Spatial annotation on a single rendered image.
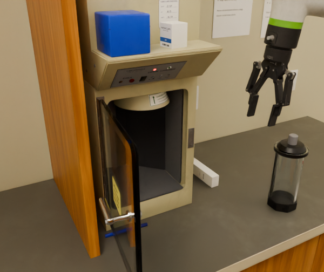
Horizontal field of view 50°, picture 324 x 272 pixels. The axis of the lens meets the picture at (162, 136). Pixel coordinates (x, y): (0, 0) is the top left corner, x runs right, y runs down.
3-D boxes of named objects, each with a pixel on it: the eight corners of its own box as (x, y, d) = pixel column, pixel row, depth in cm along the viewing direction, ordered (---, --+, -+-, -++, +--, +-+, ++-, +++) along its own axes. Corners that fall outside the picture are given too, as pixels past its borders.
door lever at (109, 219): (120, 200, 84) (119, 191, 83) (130, 224, 76) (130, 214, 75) (98, 205, 82) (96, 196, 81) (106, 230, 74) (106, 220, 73)
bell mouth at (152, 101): (105, 97, 114) (104, 80, 111) (154, 89, 121) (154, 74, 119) (126, 114, 99) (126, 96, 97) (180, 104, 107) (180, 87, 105)
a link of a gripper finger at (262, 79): (269, 68, 101) (265, 65, 102) (249, 96, 109) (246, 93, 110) (277, 67, 104) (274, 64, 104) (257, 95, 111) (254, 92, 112)
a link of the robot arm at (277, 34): (310, 29, 97) (282, 23, 104) (285, 28, 91) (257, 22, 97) (303, 51, 100) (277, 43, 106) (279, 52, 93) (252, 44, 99)
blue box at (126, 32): (96, 49, 86) (93, 11, 83) (134, 46, 91) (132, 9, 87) (110, 58, 78) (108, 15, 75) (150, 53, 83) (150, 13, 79)
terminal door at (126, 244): (110, 220, 108) (101, 97, 91) (141, 298, 82) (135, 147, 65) (108, 221, 107) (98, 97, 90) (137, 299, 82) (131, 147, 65)
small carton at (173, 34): (160, 46, 91) (160, 21, 88) (175, 43, 94) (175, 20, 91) (171, 49, 87) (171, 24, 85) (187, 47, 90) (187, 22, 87)
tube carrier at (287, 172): (259, 197, 125) (267, 143, 116) (282, 189, 130) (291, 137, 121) (281, 213, 117) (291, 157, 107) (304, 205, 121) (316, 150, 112)
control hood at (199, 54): (93, 88, 91) (89, 49, 86) (198, 73, 104) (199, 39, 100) (108, 101, 81) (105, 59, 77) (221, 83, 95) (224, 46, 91)
